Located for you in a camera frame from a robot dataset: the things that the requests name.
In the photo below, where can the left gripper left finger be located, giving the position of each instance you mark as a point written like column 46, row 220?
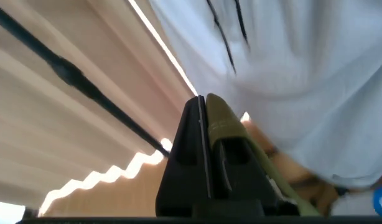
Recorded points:
column 184, row 186

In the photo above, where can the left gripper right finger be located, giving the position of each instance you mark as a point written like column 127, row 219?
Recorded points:
column 247, row 186

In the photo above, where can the green garment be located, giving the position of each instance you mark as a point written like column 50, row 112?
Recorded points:
column 222, row 118

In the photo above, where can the pale grey shorts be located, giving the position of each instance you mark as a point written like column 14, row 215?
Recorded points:
column 303, row 77

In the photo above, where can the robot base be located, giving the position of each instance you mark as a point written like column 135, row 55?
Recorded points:
column 356, row 203

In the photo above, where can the window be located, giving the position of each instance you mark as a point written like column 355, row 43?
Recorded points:
column 7, row 211

